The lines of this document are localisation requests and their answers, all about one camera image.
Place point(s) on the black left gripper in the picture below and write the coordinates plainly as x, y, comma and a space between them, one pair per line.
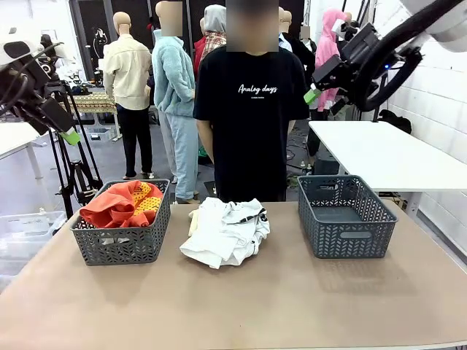
22, 87

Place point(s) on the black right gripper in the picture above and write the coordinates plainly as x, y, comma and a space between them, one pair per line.
361, 62

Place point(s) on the orange shirt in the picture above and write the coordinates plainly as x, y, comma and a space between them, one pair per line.
109, 208

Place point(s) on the yellow red-dotted garment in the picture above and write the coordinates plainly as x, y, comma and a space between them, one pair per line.
147, 204

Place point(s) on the white T-shirt black print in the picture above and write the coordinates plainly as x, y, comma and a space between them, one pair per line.
226, 233

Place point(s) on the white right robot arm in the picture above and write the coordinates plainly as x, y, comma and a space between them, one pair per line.
448, 22

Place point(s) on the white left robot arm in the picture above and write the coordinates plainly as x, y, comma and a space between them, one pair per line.
22, 47

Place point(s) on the person's right forearm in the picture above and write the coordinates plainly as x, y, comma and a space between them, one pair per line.
206, 138

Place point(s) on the mannequin in pink hoodie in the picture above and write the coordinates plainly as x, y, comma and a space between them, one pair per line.
324, 51

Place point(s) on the mannequin in black jacket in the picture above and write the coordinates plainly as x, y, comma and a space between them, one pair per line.
303, 51

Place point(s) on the table with patterned cloth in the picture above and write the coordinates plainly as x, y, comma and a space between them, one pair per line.
98, 102

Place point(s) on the clear floor storage bin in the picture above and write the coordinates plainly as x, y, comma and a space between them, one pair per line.
98, 135

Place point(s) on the black light stand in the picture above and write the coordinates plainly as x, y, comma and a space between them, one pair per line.
376, 113

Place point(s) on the mannequin in cream jacket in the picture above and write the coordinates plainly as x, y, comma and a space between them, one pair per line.
126, 73

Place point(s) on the black bag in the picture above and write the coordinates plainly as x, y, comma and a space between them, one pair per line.
396, 120

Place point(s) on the large white side table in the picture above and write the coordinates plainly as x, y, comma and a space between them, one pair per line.
365, 153

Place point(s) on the black crate under table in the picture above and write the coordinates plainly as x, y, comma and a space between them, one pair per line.
326, 166

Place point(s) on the person in black T-shirt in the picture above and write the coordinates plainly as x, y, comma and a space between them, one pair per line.
251, 127

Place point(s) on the clear plastic storage box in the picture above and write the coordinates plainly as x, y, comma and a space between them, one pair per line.
22, 226

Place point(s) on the mannequin in teal fleece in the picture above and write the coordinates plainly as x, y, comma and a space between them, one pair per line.
171, 73

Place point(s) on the mannequin grey hood plaid shirt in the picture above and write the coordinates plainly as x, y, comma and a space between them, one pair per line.
215, 22

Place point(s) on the grey woven plastic basket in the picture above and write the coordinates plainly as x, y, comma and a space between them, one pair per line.
346, 237
120, 251

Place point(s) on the cream garment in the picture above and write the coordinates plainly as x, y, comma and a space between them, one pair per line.
194, 222

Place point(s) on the black camera tripod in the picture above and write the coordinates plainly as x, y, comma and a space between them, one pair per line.
66, 197

